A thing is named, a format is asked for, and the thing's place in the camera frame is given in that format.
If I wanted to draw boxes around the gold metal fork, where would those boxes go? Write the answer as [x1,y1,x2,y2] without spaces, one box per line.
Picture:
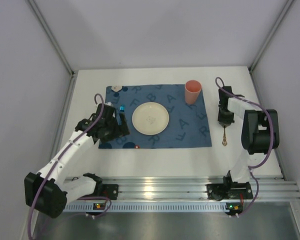
[222,124,228,147]

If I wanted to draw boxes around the cream round plate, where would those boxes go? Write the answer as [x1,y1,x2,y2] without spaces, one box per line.
[131,102,170,136]

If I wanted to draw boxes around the blue letter placemat cloth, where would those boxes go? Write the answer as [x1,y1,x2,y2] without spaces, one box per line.
[98,84,212,149]

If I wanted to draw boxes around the pink plastic cup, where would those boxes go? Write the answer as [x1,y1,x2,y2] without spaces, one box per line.
[184,79,202,105]

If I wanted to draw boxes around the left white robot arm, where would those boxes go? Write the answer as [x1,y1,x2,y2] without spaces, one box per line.
[24,102,130,219]

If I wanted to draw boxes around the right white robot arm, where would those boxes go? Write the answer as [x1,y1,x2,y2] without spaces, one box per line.
[217,86,280,184]

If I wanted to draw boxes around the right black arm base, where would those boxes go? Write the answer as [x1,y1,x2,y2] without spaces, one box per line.
[206,182,254,201]

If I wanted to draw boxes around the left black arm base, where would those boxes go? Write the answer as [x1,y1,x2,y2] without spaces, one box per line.
[100,184,119,200]

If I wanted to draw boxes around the aluminium mounting rail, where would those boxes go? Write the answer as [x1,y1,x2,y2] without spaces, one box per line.
[103,177,300,202]

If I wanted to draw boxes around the perforated grey cable duct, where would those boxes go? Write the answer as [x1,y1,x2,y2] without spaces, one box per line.
[63,201,240,213]

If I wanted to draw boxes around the left aluminium frame post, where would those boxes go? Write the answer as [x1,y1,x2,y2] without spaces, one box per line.
[25,0,75,77]

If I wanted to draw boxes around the aluminium frame post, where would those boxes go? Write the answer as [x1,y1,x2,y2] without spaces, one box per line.
[25,0,75,77]
[248,0,296,75]

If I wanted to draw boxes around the right aluminium frame post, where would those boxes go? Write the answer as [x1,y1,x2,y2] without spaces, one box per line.
[248,0,296,75]

